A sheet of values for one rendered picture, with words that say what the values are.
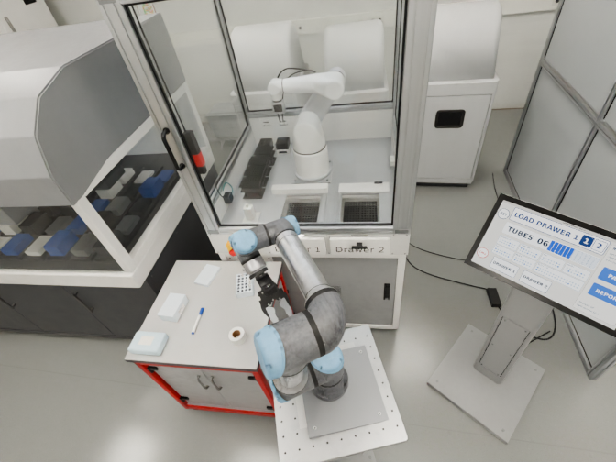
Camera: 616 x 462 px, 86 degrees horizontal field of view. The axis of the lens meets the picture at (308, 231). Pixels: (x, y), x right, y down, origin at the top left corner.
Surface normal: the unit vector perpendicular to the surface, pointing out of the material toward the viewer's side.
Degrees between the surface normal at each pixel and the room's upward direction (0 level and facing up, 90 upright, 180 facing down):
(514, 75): 90
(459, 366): 5
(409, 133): 90
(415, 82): 90
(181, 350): 0
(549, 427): 0
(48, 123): 90
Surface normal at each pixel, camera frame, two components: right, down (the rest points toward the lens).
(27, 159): -0.16, 0.40
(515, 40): -0.17, 0.70
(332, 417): -0.07, -0.72
